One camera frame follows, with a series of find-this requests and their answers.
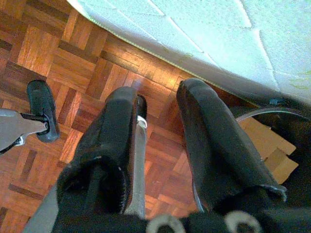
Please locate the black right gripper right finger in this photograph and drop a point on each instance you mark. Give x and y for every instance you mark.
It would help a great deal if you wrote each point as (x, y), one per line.
(213, 136)

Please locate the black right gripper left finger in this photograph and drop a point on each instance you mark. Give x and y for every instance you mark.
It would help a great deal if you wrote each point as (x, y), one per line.
(109, 126)

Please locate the silver robot right leg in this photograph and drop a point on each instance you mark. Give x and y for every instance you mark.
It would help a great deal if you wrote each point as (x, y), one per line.
(141, 150)

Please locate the silver robot leg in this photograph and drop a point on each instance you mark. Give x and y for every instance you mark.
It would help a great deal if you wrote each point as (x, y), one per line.
(141, 150)
(41, 104)

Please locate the brown cardboard box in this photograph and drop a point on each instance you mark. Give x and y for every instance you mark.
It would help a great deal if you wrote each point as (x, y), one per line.
(264, 140)

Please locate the silver robot left leg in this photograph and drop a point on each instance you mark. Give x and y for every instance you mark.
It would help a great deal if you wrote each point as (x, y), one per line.
(41, 104)

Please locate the black bag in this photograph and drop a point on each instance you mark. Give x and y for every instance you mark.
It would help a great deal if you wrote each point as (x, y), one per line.
(301, 150)

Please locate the white textured rug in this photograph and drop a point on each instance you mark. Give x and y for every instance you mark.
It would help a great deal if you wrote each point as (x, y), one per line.
(218, 36)

